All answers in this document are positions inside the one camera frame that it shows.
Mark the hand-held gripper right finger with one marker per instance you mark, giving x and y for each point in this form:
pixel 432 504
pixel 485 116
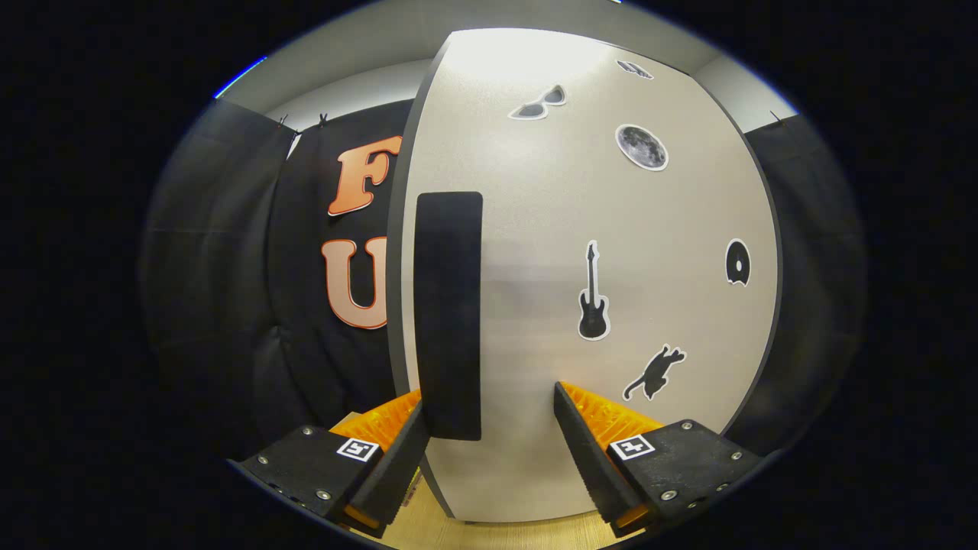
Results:
pixel 588 466

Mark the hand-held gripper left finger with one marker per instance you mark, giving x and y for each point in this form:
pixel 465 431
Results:
pixel 397 473

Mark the dark grey shoe cabinet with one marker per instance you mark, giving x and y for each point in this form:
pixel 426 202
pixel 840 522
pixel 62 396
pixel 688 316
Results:
pixel 393 267

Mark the black backdrop cloth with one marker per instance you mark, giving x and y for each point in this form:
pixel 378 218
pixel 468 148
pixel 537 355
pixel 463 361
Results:
pixel 229 290

